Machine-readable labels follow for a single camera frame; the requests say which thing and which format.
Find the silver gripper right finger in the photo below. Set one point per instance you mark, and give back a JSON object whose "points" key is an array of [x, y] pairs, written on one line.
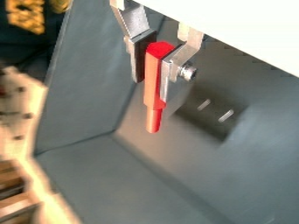
{"points": [[177, 63]]}

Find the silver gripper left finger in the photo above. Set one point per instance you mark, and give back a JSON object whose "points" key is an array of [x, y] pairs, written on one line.
{"points": [[139, 35]]}

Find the red hexagonal peg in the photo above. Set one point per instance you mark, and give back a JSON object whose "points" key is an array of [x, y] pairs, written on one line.
{"points": [[155, 52]]}

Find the person in dark shirt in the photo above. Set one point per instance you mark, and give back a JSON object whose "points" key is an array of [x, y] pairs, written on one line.
{"points": [[30, 27]]}

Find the blurred wooden furniture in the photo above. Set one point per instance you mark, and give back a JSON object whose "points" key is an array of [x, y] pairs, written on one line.
{"points": [[29, 200]]}

